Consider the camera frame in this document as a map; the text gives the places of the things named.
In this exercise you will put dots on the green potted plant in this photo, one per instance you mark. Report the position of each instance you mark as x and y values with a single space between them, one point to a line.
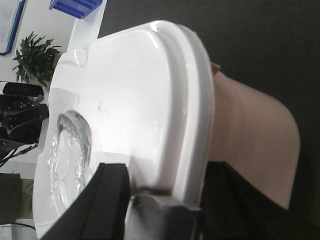
35 59

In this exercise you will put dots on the blue crate at left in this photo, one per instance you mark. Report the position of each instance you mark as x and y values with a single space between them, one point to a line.
79 9

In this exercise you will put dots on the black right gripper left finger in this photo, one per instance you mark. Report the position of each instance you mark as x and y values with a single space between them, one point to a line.
99 212

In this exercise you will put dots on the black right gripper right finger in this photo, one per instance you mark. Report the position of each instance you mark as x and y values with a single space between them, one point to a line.
233 209

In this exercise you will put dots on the white bin lid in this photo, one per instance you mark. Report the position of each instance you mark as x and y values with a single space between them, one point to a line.
142 97

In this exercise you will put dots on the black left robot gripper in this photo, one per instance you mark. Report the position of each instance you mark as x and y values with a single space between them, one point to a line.
21 112

